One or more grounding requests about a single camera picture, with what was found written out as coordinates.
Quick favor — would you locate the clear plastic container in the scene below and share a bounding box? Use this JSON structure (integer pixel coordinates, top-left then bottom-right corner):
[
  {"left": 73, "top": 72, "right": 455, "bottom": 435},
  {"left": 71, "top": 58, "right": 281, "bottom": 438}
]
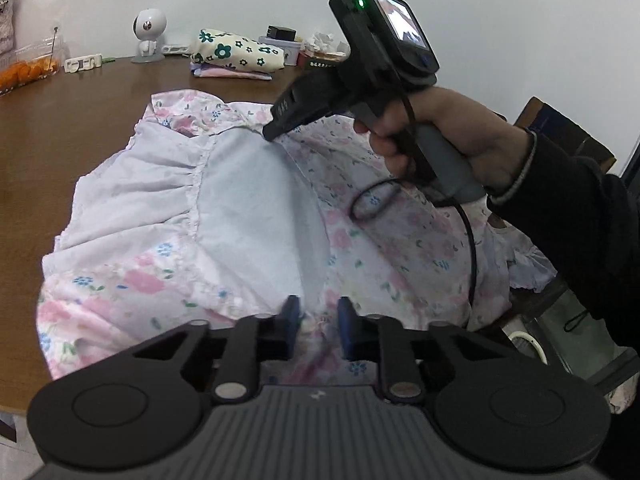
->
[{"left": 0, "top": 35, "right": 69, "bottom": 97}]

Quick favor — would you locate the white plastic clip holder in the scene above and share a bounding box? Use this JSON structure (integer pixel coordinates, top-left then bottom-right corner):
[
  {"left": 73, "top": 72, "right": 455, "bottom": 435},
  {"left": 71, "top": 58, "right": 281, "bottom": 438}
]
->
[{"left": 64, "top": 53, "right": 103, "bottom": 73}]

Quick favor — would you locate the white crumpled tissue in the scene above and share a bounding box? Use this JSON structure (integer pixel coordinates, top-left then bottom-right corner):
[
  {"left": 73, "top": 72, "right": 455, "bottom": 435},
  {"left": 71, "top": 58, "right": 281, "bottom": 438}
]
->
[{"left": 305, "top": 31, "right": 351, "bottom": 56}]

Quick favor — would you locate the person's right forearm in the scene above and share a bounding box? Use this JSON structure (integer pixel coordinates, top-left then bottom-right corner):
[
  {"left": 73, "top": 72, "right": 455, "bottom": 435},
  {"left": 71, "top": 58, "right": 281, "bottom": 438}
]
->
[{"left": 485, "top": 130, "right": 640, "bottom": 356}]

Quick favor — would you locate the pink mesh tank top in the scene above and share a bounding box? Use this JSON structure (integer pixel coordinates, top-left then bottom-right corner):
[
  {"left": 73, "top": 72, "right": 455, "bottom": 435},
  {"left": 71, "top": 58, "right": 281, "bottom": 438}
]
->
[{"left": 192, "top": 62, "right": 273, "bottom": 81}]

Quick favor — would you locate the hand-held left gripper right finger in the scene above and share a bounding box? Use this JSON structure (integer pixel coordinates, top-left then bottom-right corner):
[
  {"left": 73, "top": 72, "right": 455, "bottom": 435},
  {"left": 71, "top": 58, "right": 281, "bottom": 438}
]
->
[{"left": 337, "top": 297, "right": 506, "bottom": 406}]

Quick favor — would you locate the cardboard box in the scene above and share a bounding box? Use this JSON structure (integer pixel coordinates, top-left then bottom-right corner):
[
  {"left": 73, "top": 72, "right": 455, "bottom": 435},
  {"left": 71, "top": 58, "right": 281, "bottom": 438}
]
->
[{"left": 515, "top": 96, "right": 617, "bottom": 176}]

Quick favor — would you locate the white robot-shaped camera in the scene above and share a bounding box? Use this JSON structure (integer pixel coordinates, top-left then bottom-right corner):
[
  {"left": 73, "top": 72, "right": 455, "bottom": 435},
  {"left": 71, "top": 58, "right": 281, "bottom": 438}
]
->
[{"left": 131, "top": 7, "right": 168, "bottom": 63}]

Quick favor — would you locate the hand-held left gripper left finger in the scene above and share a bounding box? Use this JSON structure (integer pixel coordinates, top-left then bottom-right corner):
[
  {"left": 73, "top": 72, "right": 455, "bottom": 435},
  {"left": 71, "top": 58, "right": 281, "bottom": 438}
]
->
[{"left": 132, "top": 296, "right": 302, "bottom": 406}]

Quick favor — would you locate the pink floral white dress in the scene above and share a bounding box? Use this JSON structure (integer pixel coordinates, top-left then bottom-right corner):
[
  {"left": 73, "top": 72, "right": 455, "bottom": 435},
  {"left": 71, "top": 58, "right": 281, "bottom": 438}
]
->
[{"left": 37, "top": 87, "right": 558, "bottom": 381}]

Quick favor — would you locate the cream floral garment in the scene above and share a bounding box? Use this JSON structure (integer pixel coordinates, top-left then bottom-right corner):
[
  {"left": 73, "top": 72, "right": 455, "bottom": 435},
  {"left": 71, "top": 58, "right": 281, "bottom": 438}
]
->
[{"left": 190, "top": 28, "right": 286, "bottom": 72}]

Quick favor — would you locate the person's right hand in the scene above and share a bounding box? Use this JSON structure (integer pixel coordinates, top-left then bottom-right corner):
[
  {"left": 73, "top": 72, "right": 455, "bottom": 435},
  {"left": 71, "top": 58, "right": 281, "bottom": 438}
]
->
[{"left": 352, "top": 86, "right": 531, "bottom": 193}]

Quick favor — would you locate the grey tin box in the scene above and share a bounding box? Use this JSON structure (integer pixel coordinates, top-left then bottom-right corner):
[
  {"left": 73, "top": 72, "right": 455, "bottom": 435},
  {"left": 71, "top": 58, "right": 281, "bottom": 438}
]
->
[{"left": 260, "top": 36, "right": 306, "bottom": 66}]

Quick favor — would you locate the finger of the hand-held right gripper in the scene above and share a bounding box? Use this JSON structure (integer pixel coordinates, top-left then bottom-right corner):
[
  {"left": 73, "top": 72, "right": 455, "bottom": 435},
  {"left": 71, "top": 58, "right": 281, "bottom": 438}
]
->
[{"left": 261, "top": 105, "right": 306, "bottom": 142}]

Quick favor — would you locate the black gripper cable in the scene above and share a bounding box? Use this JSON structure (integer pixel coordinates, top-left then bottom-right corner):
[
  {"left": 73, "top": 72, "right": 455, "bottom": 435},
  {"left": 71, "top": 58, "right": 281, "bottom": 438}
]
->
[{"left": 350, "top": 85, "right": 477, "bottom": 332}]

